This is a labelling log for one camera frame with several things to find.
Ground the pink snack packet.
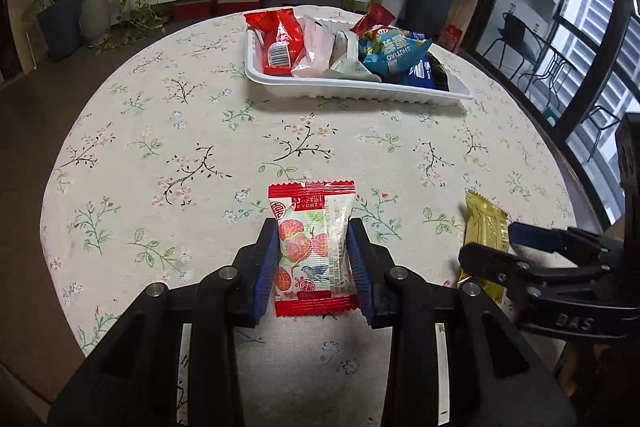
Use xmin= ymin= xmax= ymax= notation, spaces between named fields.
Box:
xmin=290 ymin=16 xmax=336 ymax=78

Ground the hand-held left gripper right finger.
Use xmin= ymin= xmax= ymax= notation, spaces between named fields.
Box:
xmin=347 ymin=217 xmax=578 ymax=427

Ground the red storage box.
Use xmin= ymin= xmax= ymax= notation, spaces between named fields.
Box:
xmin=172 ymin=1 xmax=214 ymax=22
xmin=217 ymin=0 xmax=261 ymax=16

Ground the light blue snack packet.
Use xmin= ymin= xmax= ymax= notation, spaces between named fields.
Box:
xmin=359 ymin=29 xmax=433 ymax=76

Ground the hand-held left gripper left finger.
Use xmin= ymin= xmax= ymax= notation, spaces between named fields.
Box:
xmin=47 ymin=218 xmax=279 ymax=427

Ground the golden yellow snack packet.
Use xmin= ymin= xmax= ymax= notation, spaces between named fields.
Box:
xmin=457 ymin=189 xmax=511 ymax=305

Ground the dark metal chair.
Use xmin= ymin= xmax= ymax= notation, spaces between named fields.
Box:
xmin=497 ymin=12 xmax=564 ymax=98

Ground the red white peanut packet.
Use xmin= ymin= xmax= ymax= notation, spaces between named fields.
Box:
xmin=267 ymin=180 xmax=360 ymax=317

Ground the round floral tablecloth table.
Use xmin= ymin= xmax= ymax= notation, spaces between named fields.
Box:
xmin=40 ymin=4 xmax=576 ymax=427

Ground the black snack packet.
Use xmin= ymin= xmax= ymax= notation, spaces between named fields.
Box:
xmin=427 ymin=52 xmax=451 ymax=92

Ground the dark blue cookie packet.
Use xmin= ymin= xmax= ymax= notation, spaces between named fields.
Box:
xmin=397 ymin=54 xmax=436 ymax=88

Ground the red paper bag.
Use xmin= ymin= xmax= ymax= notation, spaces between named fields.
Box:
xmin=440 ymin=25 xmax=464 ymax=53

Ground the plant in grey pot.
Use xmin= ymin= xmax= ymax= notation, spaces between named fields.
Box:
xmin=79 ymin=0 xmax=117 ymax=42

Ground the red brown snack packet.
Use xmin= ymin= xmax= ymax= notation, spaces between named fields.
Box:
xmin=350 ymin=3 xmax=396 ymax=38

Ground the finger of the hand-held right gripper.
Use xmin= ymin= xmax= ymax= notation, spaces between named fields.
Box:
xmin=458 ymin=243 xmax=602 ymax=304
xmin=507 ymin=222 xmax=627 ymax=266

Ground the grey white snack packet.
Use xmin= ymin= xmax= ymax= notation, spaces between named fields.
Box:
xmin=327 ymin=31 xmax=383 ymax=84

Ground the bright red snack packet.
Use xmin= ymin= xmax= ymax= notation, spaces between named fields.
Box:
xmin=243 ymin=8 xmax=306 ymax=76

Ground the white plastic tray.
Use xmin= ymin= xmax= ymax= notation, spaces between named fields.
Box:
xmin=244 ymin=5 xmax=474 ymax=105

